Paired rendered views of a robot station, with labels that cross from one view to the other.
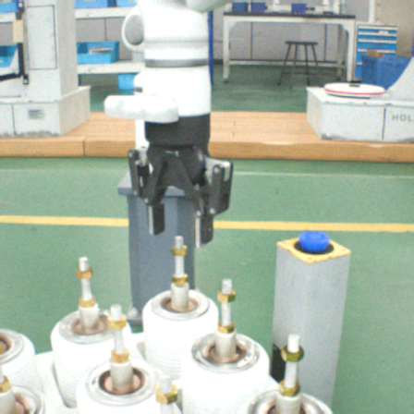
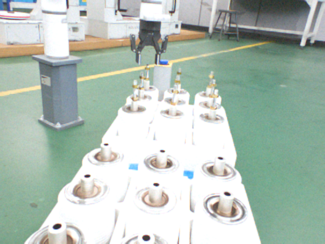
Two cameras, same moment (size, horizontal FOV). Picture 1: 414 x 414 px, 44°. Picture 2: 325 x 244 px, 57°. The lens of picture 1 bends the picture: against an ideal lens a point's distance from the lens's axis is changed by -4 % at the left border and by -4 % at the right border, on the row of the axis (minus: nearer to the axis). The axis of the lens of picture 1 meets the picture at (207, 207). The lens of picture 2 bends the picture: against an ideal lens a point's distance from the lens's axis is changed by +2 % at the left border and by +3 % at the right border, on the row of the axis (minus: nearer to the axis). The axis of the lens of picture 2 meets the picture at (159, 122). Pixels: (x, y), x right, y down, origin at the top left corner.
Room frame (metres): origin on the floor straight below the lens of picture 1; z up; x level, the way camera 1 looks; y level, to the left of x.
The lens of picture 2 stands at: (-0.02, 0.91, 0.57)
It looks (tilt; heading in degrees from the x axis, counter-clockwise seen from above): 23 degrees down; 302
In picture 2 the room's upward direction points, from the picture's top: 5 degrees clockwise
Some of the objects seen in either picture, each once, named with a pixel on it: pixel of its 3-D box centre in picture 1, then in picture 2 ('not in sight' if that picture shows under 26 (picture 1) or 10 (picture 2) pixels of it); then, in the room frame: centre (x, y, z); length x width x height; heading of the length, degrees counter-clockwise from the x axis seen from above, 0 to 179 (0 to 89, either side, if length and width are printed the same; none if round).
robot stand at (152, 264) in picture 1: (162, 246); (60, 91); (1.01, 0.09, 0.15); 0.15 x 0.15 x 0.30; 86
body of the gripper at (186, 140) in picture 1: (177, 146); (150, 31); (0.59, 0.03, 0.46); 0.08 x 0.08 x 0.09
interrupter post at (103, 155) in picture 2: not in sight; (105, 151); (0.35, 0.51, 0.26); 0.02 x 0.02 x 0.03
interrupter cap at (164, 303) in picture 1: (180, 305); (145, 88); (0.59, 0.03, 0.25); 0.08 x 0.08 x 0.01
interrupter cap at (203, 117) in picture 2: not in sight; (211, 118); (0.27, 0.14, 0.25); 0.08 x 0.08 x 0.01
